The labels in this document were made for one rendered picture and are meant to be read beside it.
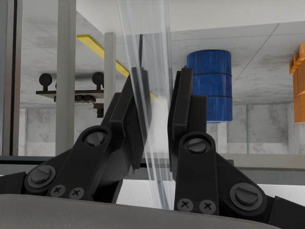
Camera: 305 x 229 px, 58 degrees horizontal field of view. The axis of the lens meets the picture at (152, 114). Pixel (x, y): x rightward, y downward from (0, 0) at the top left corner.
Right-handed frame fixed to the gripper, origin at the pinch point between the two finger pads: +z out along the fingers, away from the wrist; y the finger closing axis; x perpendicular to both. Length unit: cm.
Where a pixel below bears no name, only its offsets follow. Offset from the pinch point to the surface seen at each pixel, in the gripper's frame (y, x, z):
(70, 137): -26, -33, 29
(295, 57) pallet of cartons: 107, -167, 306
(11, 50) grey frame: -31.7, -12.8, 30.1
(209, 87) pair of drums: 7, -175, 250
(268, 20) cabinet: 19, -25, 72
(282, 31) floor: 71, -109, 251
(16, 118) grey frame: -30.9, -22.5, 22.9
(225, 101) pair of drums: 26, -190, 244
